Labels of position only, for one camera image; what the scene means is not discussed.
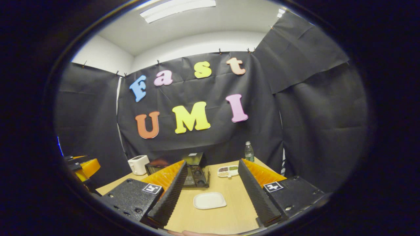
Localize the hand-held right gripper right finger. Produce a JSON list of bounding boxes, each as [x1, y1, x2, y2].
[[238, 158, 325, 227]]

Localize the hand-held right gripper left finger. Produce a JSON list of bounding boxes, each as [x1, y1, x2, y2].
[[98, 160, 188, 229]]

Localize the black electric oven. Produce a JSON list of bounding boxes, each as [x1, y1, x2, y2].
[[145, 152, 210, 188]]

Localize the white divided snack dish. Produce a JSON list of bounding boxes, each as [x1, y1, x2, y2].
[[217, 165, 239, 178]]

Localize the clear water bottle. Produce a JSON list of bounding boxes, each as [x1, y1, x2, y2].
[[244, 141, 255, 163]]

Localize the white square plate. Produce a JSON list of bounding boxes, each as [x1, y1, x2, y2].
[[193, 192, 227, 210]]

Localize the white toaster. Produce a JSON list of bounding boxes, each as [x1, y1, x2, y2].
[[128, 155, 150, 176]]

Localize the black backdrop cloth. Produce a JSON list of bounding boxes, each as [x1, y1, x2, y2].
[[54, 11, 369, 194]]

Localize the long ceiling light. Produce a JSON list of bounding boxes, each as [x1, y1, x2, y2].
[[140, 0, 217, 24]]

